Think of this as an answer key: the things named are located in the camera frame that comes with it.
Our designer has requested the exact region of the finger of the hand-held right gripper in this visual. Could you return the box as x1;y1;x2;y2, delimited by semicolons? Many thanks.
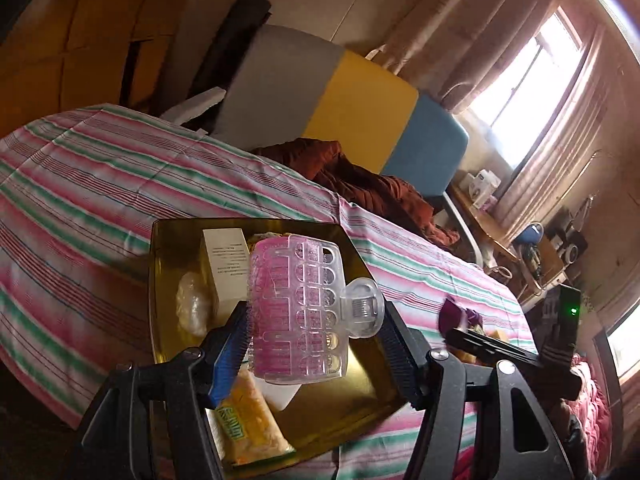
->
445;327;543;367

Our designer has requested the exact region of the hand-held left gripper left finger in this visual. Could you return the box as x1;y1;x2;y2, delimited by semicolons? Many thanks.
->
72;300;251;480

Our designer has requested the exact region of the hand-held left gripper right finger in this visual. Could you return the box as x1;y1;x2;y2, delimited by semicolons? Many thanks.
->
382;305;576;480

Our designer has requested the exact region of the purple packet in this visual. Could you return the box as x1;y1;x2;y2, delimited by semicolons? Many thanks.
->
437;297;481;333

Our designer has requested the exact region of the gold metal tray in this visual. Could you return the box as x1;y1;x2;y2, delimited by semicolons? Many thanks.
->
148;217;406;471

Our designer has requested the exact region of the white foam sponge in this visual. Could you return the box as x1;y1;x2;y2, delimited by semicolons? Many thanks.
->
261;380;302;412

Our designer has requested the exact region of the clear plastic wrap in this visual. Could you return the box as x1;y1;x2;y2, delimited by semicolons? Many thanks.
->
175;270;213;338

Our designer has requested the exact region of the peanut snack packet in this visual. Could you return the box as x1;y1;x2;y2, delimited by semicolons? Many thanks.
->
215;367;296;466

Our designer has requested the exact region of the clear pink hair claw clip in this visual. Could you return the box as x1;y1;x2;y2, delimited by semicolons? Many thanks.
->
247;234;388;386

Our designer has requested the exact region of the white cardboard box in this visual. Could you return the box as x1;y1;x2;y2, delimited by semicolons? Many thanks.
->
200;228;251;318

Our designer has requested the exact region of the window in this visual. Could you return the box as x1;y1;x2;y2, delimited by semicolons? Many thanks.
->
467;7;586;171
607;305;640;376

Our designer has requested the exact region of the red blanket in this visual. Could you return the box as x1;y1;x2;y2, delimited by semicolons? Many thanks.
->
550;350;626;480

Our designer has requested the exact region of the wooden side desk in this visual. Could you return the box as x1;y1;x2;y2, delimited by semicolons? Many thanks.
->
447;185;568;301

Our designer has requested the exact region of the blue bag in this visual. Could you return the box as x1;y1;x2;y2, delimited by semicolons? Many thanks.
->
515;222;543;246

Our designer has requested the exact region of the white product box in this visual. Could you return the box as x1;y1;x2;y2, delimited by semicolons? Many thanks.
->
460;170;501;208

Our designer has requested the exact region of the red-brown cloth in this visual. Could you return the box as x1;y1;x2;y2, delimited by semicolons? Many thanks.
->
252;138;461;248

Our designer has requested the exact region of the patterned curtain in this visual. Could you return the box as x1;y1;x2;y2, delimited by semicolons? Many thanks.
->
365;0;566;111
492;25;616;241

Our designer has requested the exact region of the striped tablecloth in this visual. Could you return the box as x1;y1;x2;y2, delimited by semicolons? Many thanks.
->
0;104;541;480

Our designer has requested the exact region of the grey yellow blue chair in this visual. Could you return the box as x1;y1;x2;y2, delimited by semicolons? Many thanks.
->
160;25;483;266

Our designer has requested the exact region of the black rolled mat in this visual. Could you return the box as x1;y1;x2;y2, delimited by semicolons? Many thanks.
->
187;0;273;126

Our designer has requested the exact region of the wooden wardrobe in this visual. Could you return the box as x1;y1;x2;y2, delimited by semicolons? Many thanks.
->
0;0;201;131

